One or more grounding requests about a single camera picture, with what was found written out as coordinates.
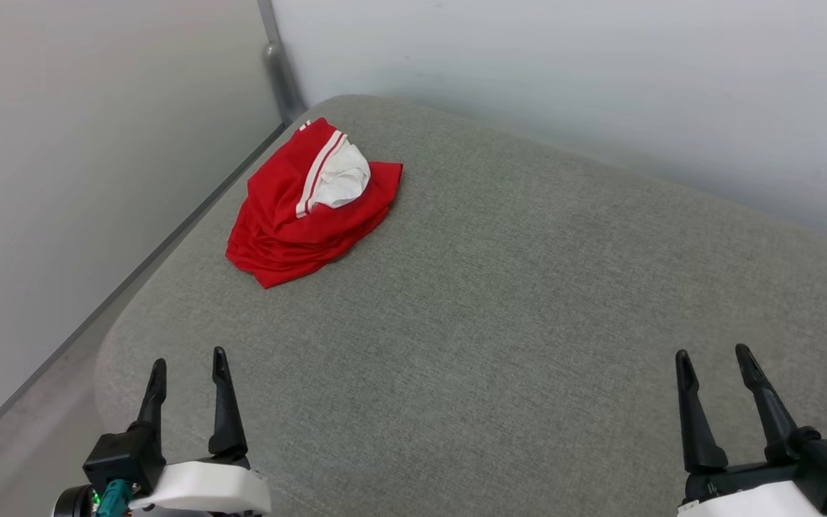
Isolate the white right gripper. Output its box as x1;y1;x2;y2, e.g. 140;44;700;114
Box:
675;344;827;517

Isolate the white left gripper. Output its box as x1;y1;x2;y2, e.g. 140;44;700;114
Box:
130;348;272;515

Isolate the red Bulls basketball jersey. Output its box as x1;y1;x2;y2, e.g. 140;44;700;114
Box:
225;117;404;289

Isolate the black cable with teal plug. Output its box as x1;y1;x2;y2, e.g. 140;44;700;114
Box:
95;480;134;517

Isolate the grey metal post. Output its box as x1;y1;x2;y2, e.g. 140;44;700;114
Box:
257;0;308;124

